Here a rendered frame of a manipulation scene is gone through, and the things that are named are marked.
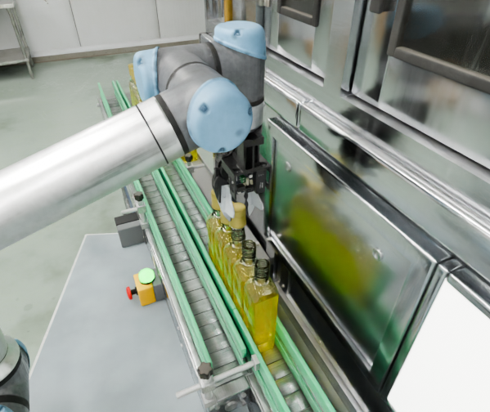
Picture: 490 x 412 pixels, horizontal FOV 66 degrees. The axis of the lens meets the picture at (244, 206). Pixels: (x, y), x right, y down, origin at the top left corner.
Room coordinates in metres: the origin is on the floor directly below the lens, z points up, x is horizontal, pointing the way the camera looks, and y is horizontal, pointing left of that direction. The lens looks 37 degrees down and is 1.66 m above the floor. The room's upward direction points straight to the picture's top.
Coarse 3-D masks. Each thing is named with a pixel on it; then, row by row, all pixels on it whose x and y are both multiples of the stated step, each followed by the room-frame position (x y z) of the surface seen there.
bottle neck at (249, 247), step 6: (246, 240) 0.56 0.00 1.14; (252, 240) 0.56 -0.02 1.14; (246, 246) 0.56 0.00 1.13; (252, 246) 0.56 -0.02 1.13; (246, 252) 0.54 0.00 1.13; (252, 252) 0.54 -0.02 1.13; (246, 258) 0.54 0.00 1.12; (252, 258) 0.54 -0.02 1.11; (246, 264) 0.54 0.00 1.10; (252, 264) 0.54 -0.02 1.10
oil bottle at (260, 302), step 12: (252, 276) 0.51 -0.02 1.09; (252, 288) 0.48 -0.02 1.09; (264, 288) 0.48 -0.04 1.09; (276, 288) 0.49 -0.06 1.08; (252, 300) 0.47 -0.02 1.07; (264, 300) 0.47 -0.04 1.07; (276, 300) 0.48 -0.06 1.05; (252, 312) 0.47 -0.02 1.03; (264, 312) 0.47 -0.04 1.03; (276, 312) 0.48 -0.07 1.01; (252, 324) 0.47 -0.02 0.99; (264, 324) 0.47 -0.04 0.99; (252, 336) 0.47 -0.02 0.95; (264, 336) 0.47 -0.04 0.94; (264, 348) 0.47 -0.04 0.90
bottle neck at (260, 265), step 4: (256, 260) 0.51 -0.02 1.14; (260, 260) 0.51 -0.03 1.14; (264, 260) 0.51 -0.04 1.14; (256, 264) 0.49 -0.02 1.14; (260, 264) 0.51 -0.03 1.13; (264, 264) 0.50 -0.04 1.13; (268, 264) 0.49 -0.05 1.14; (256, 268) 0.49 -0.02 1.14; (260, 268) 0.48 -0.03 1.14; (264, 268) 0.48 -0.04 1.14; (268, 268) 0.49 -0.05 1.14; (256, 272) 0.49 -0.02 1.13; (260, 272) 0.48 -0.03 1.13; (264, 272) 0.48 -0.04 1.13; (268, 272) 0.49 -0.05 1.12; (256, 276) 0.49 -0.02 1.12; (260, 276) 0.48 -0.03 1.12; (264, 276) 0.48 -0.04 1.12; (268, 276) 0.49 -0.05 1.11; (256, 280) 0.49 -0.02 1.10; (260, 280) 0.48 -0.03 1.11; (264, 280) 0.48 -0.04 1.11; (268, 280) 0.49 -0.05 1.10; (260, 284) 0.48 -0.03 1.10; (264, 284) 0.48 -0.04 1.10
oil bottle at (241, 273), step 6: (240, 258) 0.56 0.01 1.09; (234, 264) 0.55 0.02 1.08; (240, 264) 0.54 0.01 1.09; (234, 270) 0.55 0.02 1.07; (240, 270) 0.53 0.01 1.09; (246, 270) 0.53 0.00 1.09; (252, 270) 0.53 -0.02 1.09; (234, 276) 0.55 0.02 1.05; (240, 276) 0.52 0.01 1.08; (246, 276) 0.52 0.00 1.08; (234, 282) 0.55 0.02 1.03; (240, 282) 0.52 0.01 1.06; (234, 288) 0.55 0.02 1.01; (240, 288) 0.52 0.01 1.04; (234, 294) 0.55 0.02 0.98; (240, 294) 0.52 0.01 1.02; (234, 300) 0.55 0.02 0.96; (240, 300) 0.52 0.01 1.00; (240, 306) 0.52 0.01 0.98; (240, 312) 0.52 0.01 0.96
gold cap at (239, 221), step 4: (236, 204) 0.61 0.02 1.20; (240, 204) 0.61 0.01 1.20; (244, 204) 0.61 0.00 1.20; (236, 208) 0.60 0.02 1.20; (240, 208) 0.60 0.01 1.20; (244, 208) 0.60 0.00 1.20; (236, 212) 0.59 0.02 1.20; (240, 212) 0.59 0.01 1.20; (244, 212) 0.59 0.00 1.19; (236, 216) 0.58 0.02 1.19; (240, 216) 0.59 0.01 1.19; (244, 216) 0.59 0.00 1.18; (232, 220) 0.59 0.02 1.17; (236, 220) 0.58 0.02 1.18; (240, 220) 0.59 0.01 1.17; (244, 220) 0.59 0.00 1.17; (232, 224) 0.59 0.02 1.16; (236, 224) 0.58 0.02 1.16; (240, 224) 0.59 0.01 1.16; (244, 224) 0.59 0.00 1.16; (236, 228) 0.58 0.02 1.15; (240, 228) 0.58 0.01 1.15
